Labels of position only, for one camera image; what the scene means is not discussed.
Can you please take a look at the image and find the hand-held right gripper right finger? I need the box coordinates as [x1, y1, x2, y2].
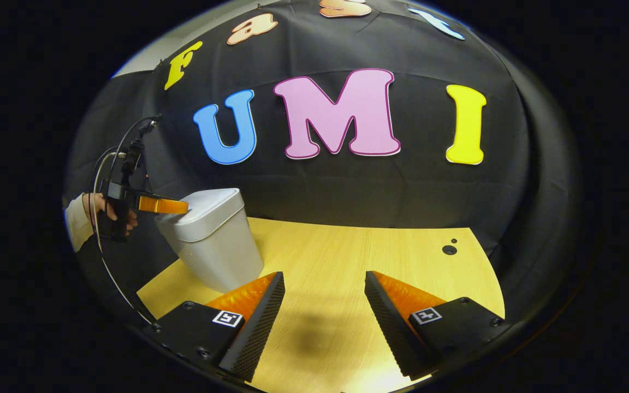
[364, 271, 512, 382]

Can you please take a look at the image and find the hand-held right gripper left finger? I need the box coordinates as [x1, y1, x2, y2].
[150, 271, 286, 383]

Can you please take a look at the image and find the grey desktop garbage bin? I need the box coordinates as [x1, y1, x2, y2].
[155, 188, 265, 294]

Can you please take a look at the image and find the wooden desktop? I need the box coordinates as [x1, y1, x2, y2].
[137, 217, 506, 393]

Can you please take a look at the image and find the left hand-held gripper cable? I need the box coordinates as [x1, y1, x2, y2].
[91, 116, 157, 325]

